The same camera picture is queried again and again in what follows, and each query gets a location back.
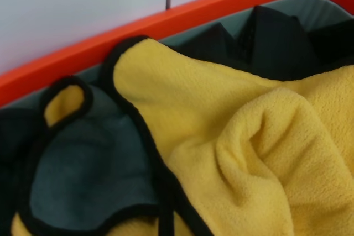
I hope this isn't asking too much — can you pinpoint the orange plastic basket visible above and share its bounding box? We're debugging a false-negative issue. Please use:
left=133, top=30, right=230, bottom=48
left=0, top=0, right=354, bottom=107

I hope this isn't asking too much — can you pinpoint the grey-green perforated storage box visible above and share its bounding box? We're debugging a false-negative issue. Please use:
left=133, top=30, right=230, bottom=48
left=0, top=0, right=354, bottom=115

